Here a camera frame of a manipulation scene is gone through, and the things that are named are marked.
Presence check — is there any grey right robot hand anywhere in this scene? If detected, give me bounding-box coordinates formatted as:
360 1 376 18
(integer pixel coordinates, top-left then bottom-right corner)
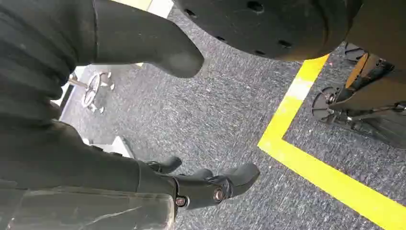
0 0 261 230

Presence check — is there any white furniture panel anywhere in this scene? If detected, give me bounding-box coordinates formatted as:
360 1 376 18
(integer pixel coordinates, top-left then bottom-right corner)
111 0 175 19

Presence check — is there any white swivel chair base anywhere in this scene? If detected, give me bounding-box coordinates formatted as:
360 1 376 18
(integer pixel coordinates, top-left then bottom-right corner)
67 71 115 115

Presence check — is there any ribbed grey right arm sleeve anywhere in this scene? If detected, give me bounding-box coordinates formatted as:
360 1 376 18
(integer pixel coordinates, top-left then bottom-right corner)
0 0 97 127

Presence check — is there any white floor plate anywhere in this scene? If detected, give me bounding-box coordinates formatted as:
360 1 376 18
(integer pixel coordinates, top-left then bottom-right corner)
81 136 135 159

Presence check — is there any black robot hip shell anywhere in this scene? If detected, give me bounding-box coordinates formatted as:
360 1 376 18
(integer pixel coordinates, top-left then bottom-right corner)
172 0 363 63

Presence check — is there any yellow floor tape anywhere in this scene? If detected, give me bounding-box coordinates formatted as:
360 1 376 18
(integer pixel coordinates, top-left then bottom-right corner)
257 54 406 230

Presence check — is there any black robot foot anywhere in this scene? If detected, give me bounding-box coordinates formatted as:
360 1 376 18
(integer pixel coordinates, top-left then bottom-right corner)
310 85 406 150

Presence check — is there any black robot leg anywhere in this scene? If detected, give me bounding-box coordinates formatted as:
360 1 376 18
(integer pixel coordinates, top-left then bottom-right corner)
329 0 406 112

